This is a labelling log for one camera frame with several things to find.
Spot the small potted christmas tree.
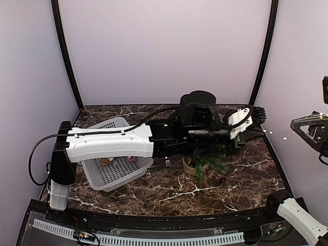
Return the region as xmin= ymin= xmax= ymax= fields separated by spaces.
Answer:
xmin=182 ymin=145 xmax=228 ymax=183

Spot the knit doll ornament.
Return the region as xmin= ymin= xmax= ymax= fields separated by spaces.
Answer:
xmin=100 ymin=157 xmax=114 ymax=166

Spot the white plastic basket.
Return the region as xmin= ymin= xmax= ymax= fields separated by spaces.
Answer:
xmin=81 ymin=117 xmax=154 ymax=193

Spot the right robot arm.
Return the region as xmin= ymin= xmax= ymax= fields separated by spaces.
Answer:
xmin=261 ymin=111 xmax=327 ymax=245

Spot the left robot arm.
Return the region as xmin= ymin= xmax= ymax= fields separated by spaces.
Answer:
xmin=48 ymin=91 xmax=266 ymax=223

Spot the pink ball ornament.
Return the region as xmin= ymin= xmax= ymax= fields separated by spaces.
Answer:
xmin=127 ymin=156 xmax=136 ymax=162

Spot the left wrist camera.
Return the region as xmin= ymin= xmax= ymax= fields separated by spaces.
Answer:
xmin=222 ymin=105 xmax=267 ymax=139

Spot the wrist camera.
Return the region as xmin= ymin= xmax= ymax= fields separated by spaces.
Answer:
xmin=222 ymin=105 xmax=267 ymax=139
xmin=322 ymin=76 xmax=328 ymax=104

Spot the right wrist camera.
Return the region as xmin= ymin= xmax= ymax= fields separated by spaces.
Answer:
xmin=322 ymin=76 xmax=328 ymax=104

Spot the black front rail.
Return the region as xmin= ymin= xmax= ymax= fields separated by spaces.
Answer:
xmin=46 ymin=208 xmax=285 ymax=231

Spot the right black frame post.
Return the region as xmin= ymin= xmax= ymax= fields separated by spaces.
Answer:
xmin=249 ymin=0 xmax=279 ymax=106

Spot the white cable duct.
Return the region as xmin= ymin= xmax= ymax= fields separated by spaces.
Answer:
xmin=32 ymin=219 xmax=245 ymax=245

